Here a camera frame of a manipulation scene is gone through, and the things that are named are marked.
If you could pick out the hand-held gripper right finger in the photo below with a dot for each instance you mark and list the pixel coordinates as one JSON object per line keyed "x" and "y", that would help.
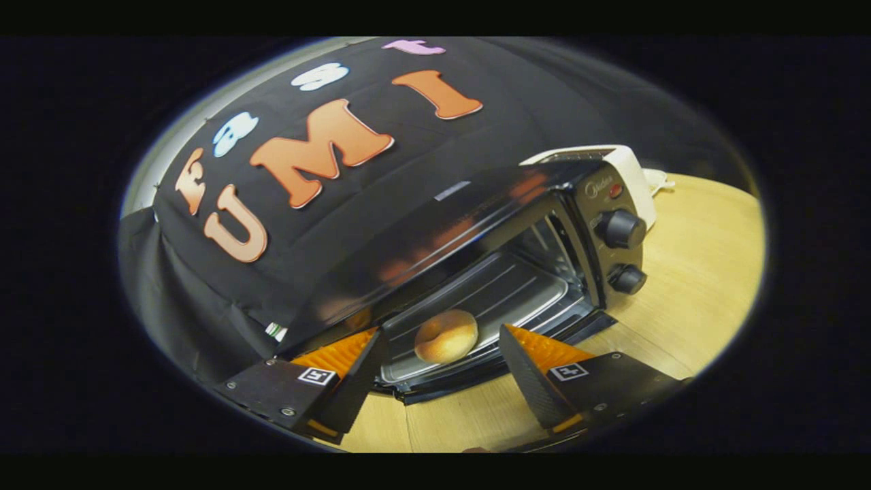
{"x": 531, "y": 381}

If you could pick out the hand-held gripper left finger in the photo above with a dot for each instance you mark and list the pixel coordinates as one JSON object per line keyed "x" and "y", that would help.
{"x": 354, "y": 384}

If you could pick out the brown bagel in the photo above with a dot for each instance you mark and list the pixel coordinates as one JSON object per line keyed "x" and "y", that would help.
{"x": 446, "y": 337}

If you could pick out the black toaster oven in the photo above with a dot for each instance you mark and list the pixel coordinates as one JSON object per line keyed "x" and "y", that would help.
{"x": 476, "y": 218}

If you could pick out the white pop-up toaster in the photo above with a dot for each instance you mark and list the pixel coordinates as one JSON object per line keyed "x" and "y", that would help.
{"x": 636, "y": 180}

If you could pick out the metal baking tray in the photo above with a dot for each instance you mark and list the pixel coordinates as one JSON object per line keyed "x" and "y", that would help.
{"x": 503, "y": 292}

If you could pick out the white bottle green label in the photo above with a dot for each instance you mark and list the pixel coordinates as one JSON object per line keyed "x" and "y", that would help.
{"x": 275, "y": 331}

